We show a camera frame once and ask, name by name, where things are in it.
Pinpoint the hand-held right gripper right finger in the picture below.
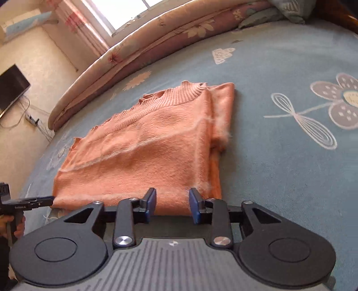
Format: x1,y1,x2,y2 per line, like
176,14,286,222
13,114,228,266
189,188,281,248

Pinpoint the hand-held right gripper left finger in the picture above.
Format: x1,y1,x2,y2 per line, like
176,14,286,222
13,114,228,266
64,187,157,248

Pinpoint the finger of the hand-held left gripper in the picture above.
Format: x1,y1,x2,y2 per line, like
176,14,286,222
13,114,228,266
26,196,55,209

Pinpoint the orange striped sweater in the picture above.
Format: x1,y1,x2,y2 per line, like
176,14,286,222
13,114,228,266
52,81,235,216

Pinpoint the folded floral quilt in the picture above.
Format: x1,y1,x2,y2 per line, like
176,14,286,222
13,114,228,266
47,0,276,131

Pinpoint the pink striped curtain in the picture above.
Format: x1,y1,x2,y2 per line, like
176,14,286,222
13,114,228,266
54,0,110,70

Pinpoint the white framed window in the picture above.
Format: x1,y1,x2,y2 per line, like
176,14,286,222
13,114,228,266
81,0,193,37

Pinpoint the flat grey-green pillow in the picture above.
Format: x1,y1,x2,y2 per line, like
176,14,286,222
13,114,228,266
238,8,286,30

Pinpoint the power strip with cables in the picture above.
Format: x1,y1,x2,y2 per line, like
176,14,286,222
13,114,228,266
0,95,55,143

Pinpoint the black wall television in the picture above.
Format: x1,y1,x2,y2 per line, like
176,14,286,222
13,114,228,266
0,64,31,119

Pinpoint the white wall air conditioner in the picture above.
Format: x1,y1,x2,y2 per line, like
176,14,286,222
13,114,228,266
0,8,55,42

